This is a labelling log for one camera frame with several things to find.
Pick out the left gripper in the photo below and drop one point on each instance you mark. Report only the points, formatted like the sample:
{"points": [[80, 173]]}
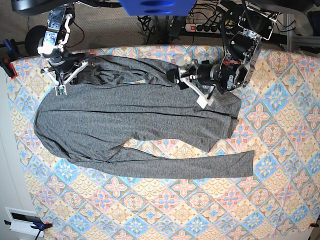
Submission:
{"points": [[197, 76]]}

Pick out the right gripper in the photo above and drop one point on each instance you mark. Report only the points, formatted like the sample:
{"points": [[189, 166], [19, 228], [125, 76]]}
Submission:
{"points": [[64, 68]]}

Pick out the grey t-shirt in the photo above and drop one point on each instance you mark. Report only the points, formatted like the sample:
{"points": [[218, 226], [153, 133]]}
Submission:
{"points": [[118, 99]]}

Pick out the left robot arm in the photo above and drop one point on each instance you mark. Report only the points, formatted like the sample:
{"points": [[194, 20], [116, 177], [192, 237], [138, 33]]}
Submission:
{"points": [[242, 28]]}

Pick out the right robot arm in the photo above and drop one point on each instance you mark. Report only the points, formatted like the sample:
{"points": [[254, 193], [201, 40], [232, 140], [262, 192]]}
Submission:
{"points": [[58, 31]]}

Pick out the black round stool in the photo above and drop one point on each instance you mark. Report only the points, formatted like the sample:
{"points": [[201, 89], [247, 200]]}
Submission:
{"points": [[33, 38]]}

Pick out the red black clamp left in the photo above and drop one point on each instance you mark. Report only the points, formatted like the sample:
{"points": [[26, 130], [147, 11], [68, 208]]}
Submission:
{"points": [[12, 55]]}

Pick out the white power strip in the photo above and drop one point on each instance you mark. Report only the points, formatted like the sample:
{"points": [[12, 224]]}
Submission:
{"points": [[200, 28]]}

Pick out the patterned tablecloth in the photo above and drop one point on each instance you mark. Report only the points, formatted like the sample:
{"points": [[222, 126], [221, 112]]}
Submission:
{"points": [[279, 120]]}

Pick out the blue clamp bottom left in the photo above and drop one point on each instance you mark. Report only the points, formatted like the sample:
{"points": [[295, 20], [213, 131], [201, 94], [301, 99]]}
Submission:
{"points": [[40, 226]]}

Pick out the clamp bottom right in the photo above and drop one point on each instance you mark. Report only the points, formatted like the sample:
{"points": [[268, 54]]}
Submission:
{"points": [[314, 225]]}

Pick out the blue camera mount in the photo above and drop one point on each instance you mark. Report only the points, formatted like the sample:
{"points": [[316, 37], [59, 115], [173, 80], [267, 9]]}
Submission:
{"points": [[157, 7]]}

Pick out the white wall outlet box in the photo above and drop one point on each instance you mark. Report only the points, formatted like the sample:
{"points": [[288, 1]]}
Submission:
{"points": [[15, 214]]}

